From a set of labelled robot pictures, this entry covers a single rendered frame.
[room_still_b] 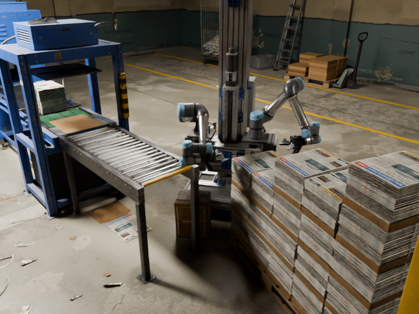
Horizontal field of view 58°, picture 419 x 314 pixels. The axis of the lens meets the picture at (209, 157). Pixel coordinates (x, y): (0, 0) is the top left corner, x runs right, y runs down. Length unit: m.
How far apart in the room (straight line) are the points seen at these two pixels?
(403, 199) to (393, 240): 0.22
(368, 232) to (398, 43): 7.51
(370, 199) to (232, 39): 2.00
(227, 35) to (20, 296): 2.60
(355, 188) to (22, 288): 2.46
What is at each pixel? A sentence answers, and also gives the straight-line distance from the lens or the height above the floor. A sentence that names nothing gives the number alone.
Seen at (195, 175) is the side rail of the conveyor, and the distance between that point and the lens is 2.91.
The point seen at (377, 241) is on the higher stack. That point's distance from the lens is 1.93.
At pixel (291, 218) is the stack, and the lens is 2.45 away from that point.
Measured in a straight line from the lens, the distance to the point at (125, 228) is 3.66.
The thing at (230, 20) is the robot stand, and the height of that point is 1.79.
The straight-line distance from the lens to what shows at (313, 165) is 2.38.
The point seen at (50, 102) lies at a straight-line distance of 4.45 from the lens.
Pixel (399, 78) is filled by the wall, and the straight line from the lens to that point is 9.28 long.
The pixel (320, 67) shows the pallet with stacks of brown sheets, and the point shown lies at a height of 0.41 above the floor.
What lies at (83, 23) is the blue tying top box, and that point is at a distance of 3.81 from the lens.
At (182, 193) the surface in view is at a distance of 3.37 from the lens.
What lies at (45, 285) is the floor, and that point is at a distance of 3.26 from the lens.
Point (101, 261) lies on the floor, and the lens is 3.34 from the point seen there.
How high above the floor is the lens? 2.06
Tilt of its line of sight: 24 degrees down
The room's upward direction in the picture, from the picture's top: straight up
